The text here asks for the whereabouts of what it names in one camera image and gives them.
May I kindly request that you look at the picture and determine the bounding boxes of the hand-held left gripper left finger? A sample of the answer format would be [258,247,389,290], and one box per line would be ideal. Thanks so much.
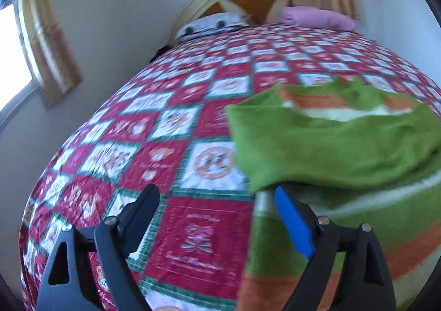
[36,184,161,311]

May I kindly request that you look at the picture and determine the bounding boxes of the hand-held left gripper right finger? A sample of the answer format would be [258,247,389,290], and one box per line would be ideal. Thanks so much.
[274,184,395,311]

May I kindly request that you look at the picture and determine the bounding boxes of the green striped knit garment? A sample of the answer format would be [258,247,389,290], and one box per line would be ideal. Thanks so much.
[225,77,441,311]

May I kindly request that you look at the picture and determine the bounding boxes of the red checkered quilt bed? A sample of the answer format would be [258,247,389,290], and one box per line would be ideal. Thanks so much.
[19,22,441,311]

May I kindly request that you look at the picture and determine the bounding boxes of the beige side window curtain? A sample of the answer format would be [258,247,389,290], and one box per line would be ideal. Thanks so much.
[19,0,83,108]

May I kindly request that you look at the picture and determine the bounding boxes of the side window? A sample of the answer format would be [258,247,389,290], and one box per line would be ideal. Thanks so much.
[0,0,38,132]

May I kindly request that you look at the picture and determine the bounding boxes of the pink pillow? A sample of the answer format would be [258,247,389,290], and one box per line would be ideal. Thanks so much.
[280,6,357,32]

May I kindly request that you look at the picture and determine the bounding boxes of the white printed pillow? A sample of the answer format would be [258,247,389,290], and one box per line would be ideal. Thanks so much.
[176,12,249,39]

